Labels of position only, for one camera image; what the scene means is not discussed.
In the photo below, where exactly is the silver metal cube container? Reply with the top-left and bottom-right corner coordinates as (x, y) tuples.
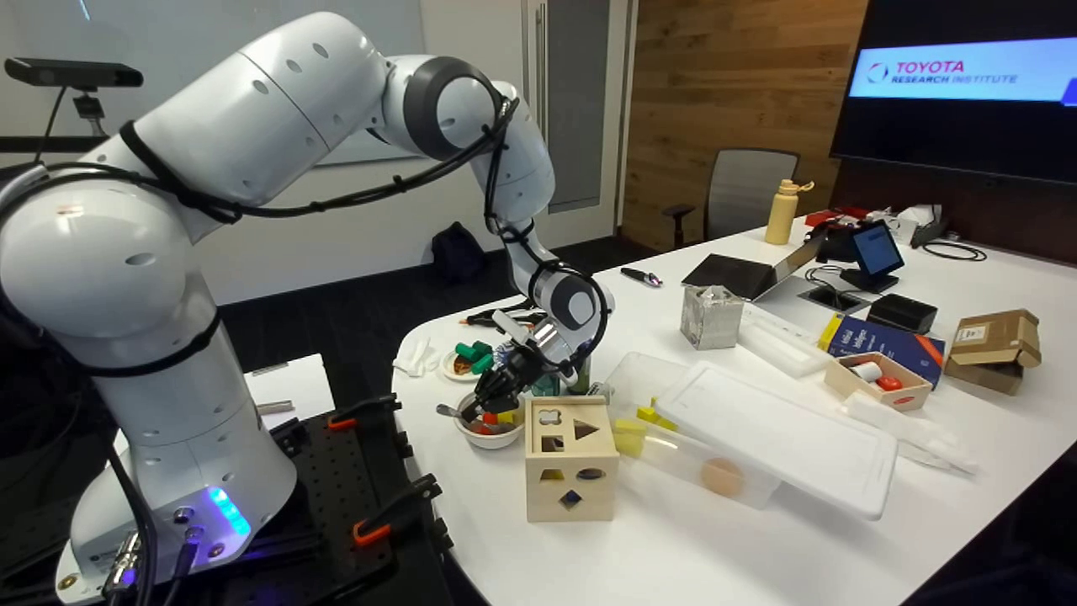
(677, 282), (749, 354)

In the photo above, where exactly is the small wooden tray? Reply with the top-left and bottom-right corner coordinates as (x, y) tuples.
(823, 350), (936, 413)

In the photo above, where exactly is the black orange clamp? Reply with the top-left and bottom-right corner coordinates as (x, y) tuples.
(348, 470), (446, 551)
(325, 391), (405, 438)

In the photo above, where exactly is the black camera on stand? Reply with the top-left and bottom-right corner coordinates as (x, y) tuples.
(4, 55), (150, 143)

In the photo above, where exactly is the clear plastic tube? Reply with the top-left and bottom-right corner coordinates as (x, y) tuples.
(736, 302), (843, 380)

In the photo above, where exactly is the wall television screen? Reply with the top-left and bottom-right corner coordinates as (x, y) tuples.
(830, 0), (1077, 190)

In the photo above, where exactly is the white bowl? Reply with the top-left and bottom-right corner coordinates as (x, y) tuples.
(450, 383), (530, 455)

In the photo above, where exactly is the black cable loop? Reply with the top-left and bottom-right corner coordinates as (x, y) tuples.
(918, 237), (994, 265)

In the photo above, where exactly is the small black tablet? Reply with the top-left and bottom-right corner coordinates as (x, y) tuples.
(837, 218), (909, 298)

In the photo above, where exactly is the cardboard box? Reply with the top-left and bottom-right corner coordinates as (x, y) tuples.
(942, 307), (1046, 399)

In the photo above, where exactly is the whiteboard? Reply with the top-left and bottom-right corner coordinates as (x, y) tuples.
(0, 0), (441, 187)

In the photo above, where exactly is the blue box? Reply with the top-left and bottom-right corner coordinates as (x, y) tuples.
(815, 309), (948, 391)

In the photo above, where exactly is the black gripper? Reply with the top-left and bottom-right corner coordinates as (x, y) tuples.
(467, 341), (546, 432)

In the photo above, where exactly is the small black box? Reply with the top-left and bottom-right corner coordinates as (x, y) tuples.
(867, 290), (942, 336)

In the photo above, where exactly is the wooden shape sorter box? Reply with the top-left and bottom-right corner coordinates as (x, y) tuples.
(521, 391), (623, 524)

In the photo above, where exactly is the clear plastic container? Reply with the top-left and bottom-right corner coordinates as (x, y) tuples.
(604, 350), (785, 511)

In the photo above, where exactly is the green toy block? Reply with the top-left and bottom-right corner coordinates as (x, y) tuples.
(450, 341), (500, 378)

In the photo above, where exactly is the black marker pen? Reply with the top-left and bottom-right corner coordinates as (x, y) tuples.
(615, 262), (666, 292)

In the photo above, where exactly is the yellow water bottle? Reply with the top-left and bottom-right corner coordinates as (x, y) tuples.
(763, 174), (818, 251)

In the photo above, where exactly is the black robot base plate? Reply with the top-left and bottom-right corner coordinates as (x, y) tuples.
(251, 395), (459, 606)

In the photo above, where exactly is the white paper sheet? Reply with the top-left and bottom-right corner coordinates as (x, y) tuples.
(239, 350), (340, 432)

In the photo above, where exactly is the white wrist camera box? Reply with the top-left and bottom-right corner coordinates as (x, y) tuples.
(509, 316), (565, 364)

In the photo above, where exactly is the grey office chair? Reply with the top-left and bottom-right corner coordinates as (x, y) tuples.
(666, 147), (806, 253)

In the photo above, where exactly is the round wooden disc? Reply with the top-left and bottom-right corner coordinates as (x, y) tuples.
(696, 455), (749, 502)

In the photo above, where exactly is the metal spoon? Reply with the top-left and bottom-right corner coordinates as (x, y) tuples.
(435, 399), (485, 429)

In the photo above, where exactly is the black bag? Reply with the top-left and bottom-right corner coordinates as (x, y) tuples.
(427, 218), (493, 286)

